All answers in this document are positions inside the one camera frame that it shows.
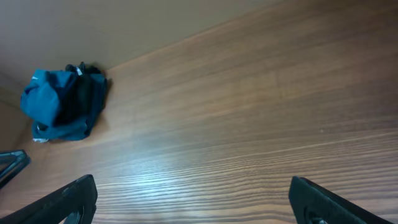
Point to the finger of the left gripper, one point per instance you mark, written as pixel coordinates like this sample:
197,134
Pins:
12,162

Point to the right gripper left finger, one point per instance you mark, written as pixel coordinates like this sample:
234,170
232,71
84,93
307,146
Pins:
73,203

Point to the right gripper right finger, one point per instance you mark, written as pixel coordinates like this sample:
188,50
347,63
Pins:
313,204

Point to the blue t-shirt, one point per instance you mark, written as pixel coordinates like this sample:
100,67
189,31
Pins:
42,98

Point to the navy folded shirt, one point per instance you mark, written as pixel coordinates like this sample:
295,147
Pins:
80,127

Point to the black folded shirt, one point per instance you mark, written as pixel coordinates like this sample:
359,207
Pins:
77,101

